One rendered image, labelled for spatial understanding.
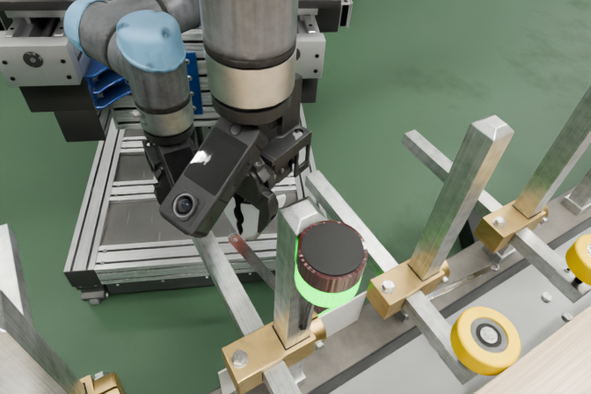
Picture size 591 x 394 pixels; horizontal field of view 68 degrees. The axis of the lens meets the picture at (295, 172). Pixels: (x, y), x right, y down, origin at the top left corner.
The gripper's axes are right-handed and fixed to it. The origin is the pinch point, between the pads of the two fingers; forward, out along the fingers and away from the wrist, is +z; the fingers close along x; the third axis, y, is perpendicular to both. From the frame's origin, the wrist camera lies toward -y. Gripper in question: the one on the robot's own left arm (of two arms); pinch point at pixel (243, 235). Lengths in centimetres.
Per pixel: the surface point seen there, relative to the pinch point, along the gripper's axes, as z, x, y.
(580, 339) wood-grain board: 11.0, -38.2, 22.2
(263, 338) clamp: 13.8, -6.2, -3.4
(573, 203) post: 29, -34, 69
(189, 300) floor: 101, 48, 17
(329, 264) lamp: -12.1, -13.7, -3.4
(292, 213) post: -11.9, -7.9, -1.1
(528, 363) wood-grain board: 10.9, -34.0, 14.7
